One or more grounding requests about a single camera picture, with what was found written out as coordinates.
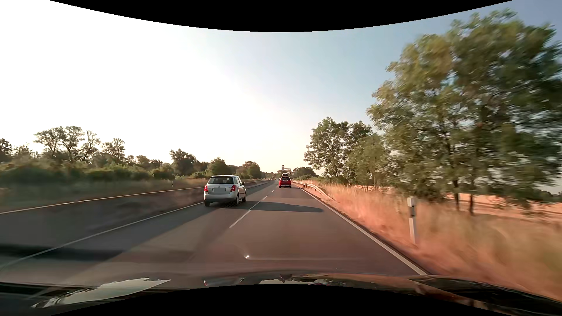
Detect group of leafy trees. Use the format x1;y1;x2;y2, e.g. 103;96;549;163
304;117;391;190

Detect metal guard rail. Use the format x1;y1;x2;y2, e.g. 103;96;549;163
293;181;336;202

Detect white marker post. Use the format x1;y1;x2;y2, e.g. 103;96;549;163
407;196;419;245

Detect silver hatchback car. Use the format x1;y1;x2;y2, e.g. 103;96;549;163
203;175;247;207

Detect large leafy tree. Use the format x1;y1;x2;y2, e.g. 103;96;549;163
368;9;562;217

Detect road markings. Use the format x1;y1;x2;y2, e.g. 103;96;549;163
0;181;429;276

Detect dry grass verge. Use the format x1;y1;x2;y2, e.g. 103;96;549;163
295;179;562;301

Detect row of trees and bushes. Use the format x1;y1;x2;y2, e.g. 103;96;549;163
0;126;282;187

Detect grey asphalt opposite carriageway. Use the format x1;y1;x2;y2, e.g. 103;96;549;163
0;178;264;214

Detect grey asphalt road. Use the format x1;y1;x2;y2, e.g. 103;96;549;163
0;180;429;288

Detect car's own bonnet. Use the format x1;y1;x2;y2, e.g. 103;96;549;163
0;273;562;316

